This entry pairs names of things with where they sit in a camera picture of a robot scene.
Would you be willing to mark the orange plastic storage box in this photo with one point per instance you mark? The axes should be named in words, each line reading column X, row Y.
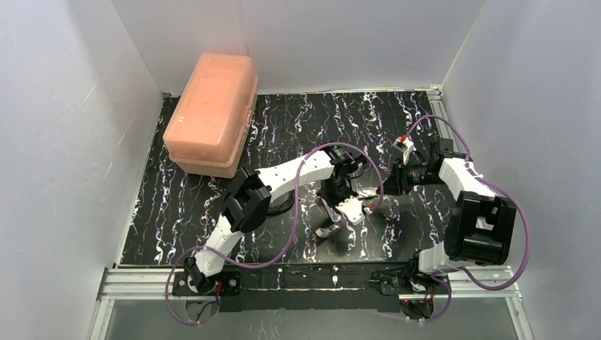
column 208, row 129

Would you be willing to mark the aluminium frame rail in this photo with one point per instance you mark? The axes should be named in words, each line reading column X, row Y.
column 175, row 211

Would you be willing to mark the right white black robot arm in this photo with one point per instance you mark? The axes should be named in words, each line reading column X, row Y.
column 479, row 230

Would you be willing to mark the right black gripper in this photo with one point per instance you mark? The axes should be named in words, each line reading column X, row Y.
column 392, row 178

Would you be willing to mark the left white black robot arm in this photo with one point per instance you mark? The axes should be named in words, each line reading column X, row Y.
column 246, row 203

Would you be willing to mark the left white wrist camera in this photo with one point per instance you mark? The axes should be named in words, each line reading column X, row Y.
column 352, row 210

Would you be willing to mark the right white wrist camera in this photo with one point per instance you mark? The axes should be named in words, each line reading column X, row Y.
column 406, row 146

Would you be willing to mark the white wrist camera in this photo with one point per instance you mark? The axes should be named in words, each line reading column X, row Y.
column 406, row 146
column 352, row 210

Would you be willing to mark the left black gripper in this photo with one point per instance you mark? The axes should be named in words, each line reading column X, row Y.
column 332, row 200

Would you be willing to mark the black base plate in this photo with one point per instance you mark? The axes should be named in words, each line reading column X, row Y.
column 319, row 286

